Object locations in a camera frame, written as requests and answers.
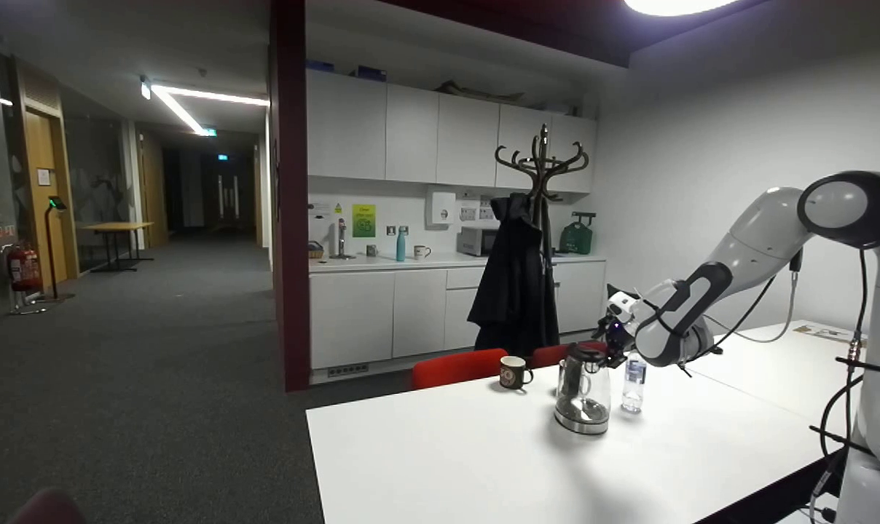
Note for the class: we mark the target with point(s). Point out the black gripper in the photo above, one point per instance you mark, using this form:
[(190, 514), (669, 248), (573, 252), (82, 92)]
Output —
[(616, 341)]

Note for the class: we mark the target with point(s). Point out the glass electric kettle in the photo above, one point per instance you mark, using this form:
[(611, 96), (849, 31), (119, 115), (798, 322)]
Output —
[(585, 396)]

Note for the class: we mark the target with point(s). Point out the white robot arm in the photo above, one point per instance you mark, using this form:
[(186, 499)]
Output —
[(771, 232)]

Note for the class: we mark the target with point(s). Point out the clear plastic water bottle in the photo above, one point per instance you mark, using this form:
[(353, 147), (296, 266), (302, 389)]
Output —
[(633, 386)]

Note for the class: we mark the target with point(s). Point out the red chair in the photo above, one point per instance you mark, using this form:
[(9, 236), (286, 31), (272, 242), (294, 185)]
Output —
[(550, 355), (455, 368)]

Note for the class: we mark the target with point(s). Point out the black hanging coat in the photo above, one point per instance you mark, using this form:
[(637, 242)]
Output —
[(514, 307)]

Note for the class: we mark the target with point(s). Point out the green bag on counter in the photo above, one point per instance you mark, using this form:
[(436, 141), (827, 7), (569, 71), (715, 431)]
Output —
[(579, 233)]

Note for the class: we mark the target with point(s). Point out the dark ceramic mug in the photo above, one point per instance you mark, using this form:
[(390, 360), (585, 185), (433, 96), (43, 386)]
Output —
[(514, 374)]

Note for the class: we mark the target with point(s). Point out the microwave oven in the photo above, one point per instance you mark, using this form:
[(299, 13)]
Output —
[(476, 239)]

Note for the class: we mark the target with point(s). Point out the wooden coat stand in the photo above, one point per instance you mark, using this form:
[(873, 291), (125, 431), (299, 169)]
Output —
[(540, 168)]

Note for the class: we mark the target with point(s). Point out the blue bottle on counter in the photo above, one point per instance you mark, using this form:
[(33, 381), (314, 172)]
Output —
[(400, 246)]

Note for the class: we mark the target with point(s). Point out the white lower kitchen cabinets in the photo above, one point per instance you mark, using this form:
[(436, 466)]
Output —
[(393, 313)]

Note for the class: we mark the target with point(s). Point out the white kitchen cabinets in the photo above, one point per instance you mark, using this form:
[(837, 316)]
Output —
[(393, 133), (393, 313)]

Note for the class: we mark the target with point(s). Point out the round ceiling lamp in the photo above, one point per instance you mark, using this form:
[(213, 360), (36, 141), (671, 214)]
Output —
[(675, 7)]

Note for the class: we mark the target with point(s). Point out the white upper kitchen cabinets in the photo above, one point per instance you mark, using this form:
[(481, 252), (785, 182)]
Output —
[(393, 133)]

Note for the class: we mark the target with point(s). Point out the wooden hallway table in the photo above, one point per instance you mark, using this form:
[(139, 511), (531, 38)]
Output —
[(119, 239)]

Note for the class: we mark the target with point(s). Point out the red fire extinguisher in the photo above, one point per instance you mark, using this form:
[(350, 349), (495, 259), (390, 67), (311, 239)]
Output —
[(24, 268)]

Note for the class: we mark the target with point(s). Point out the green wall poster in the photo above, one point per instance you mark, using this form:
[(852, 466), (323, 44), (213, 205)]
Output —
[(363, 218)]

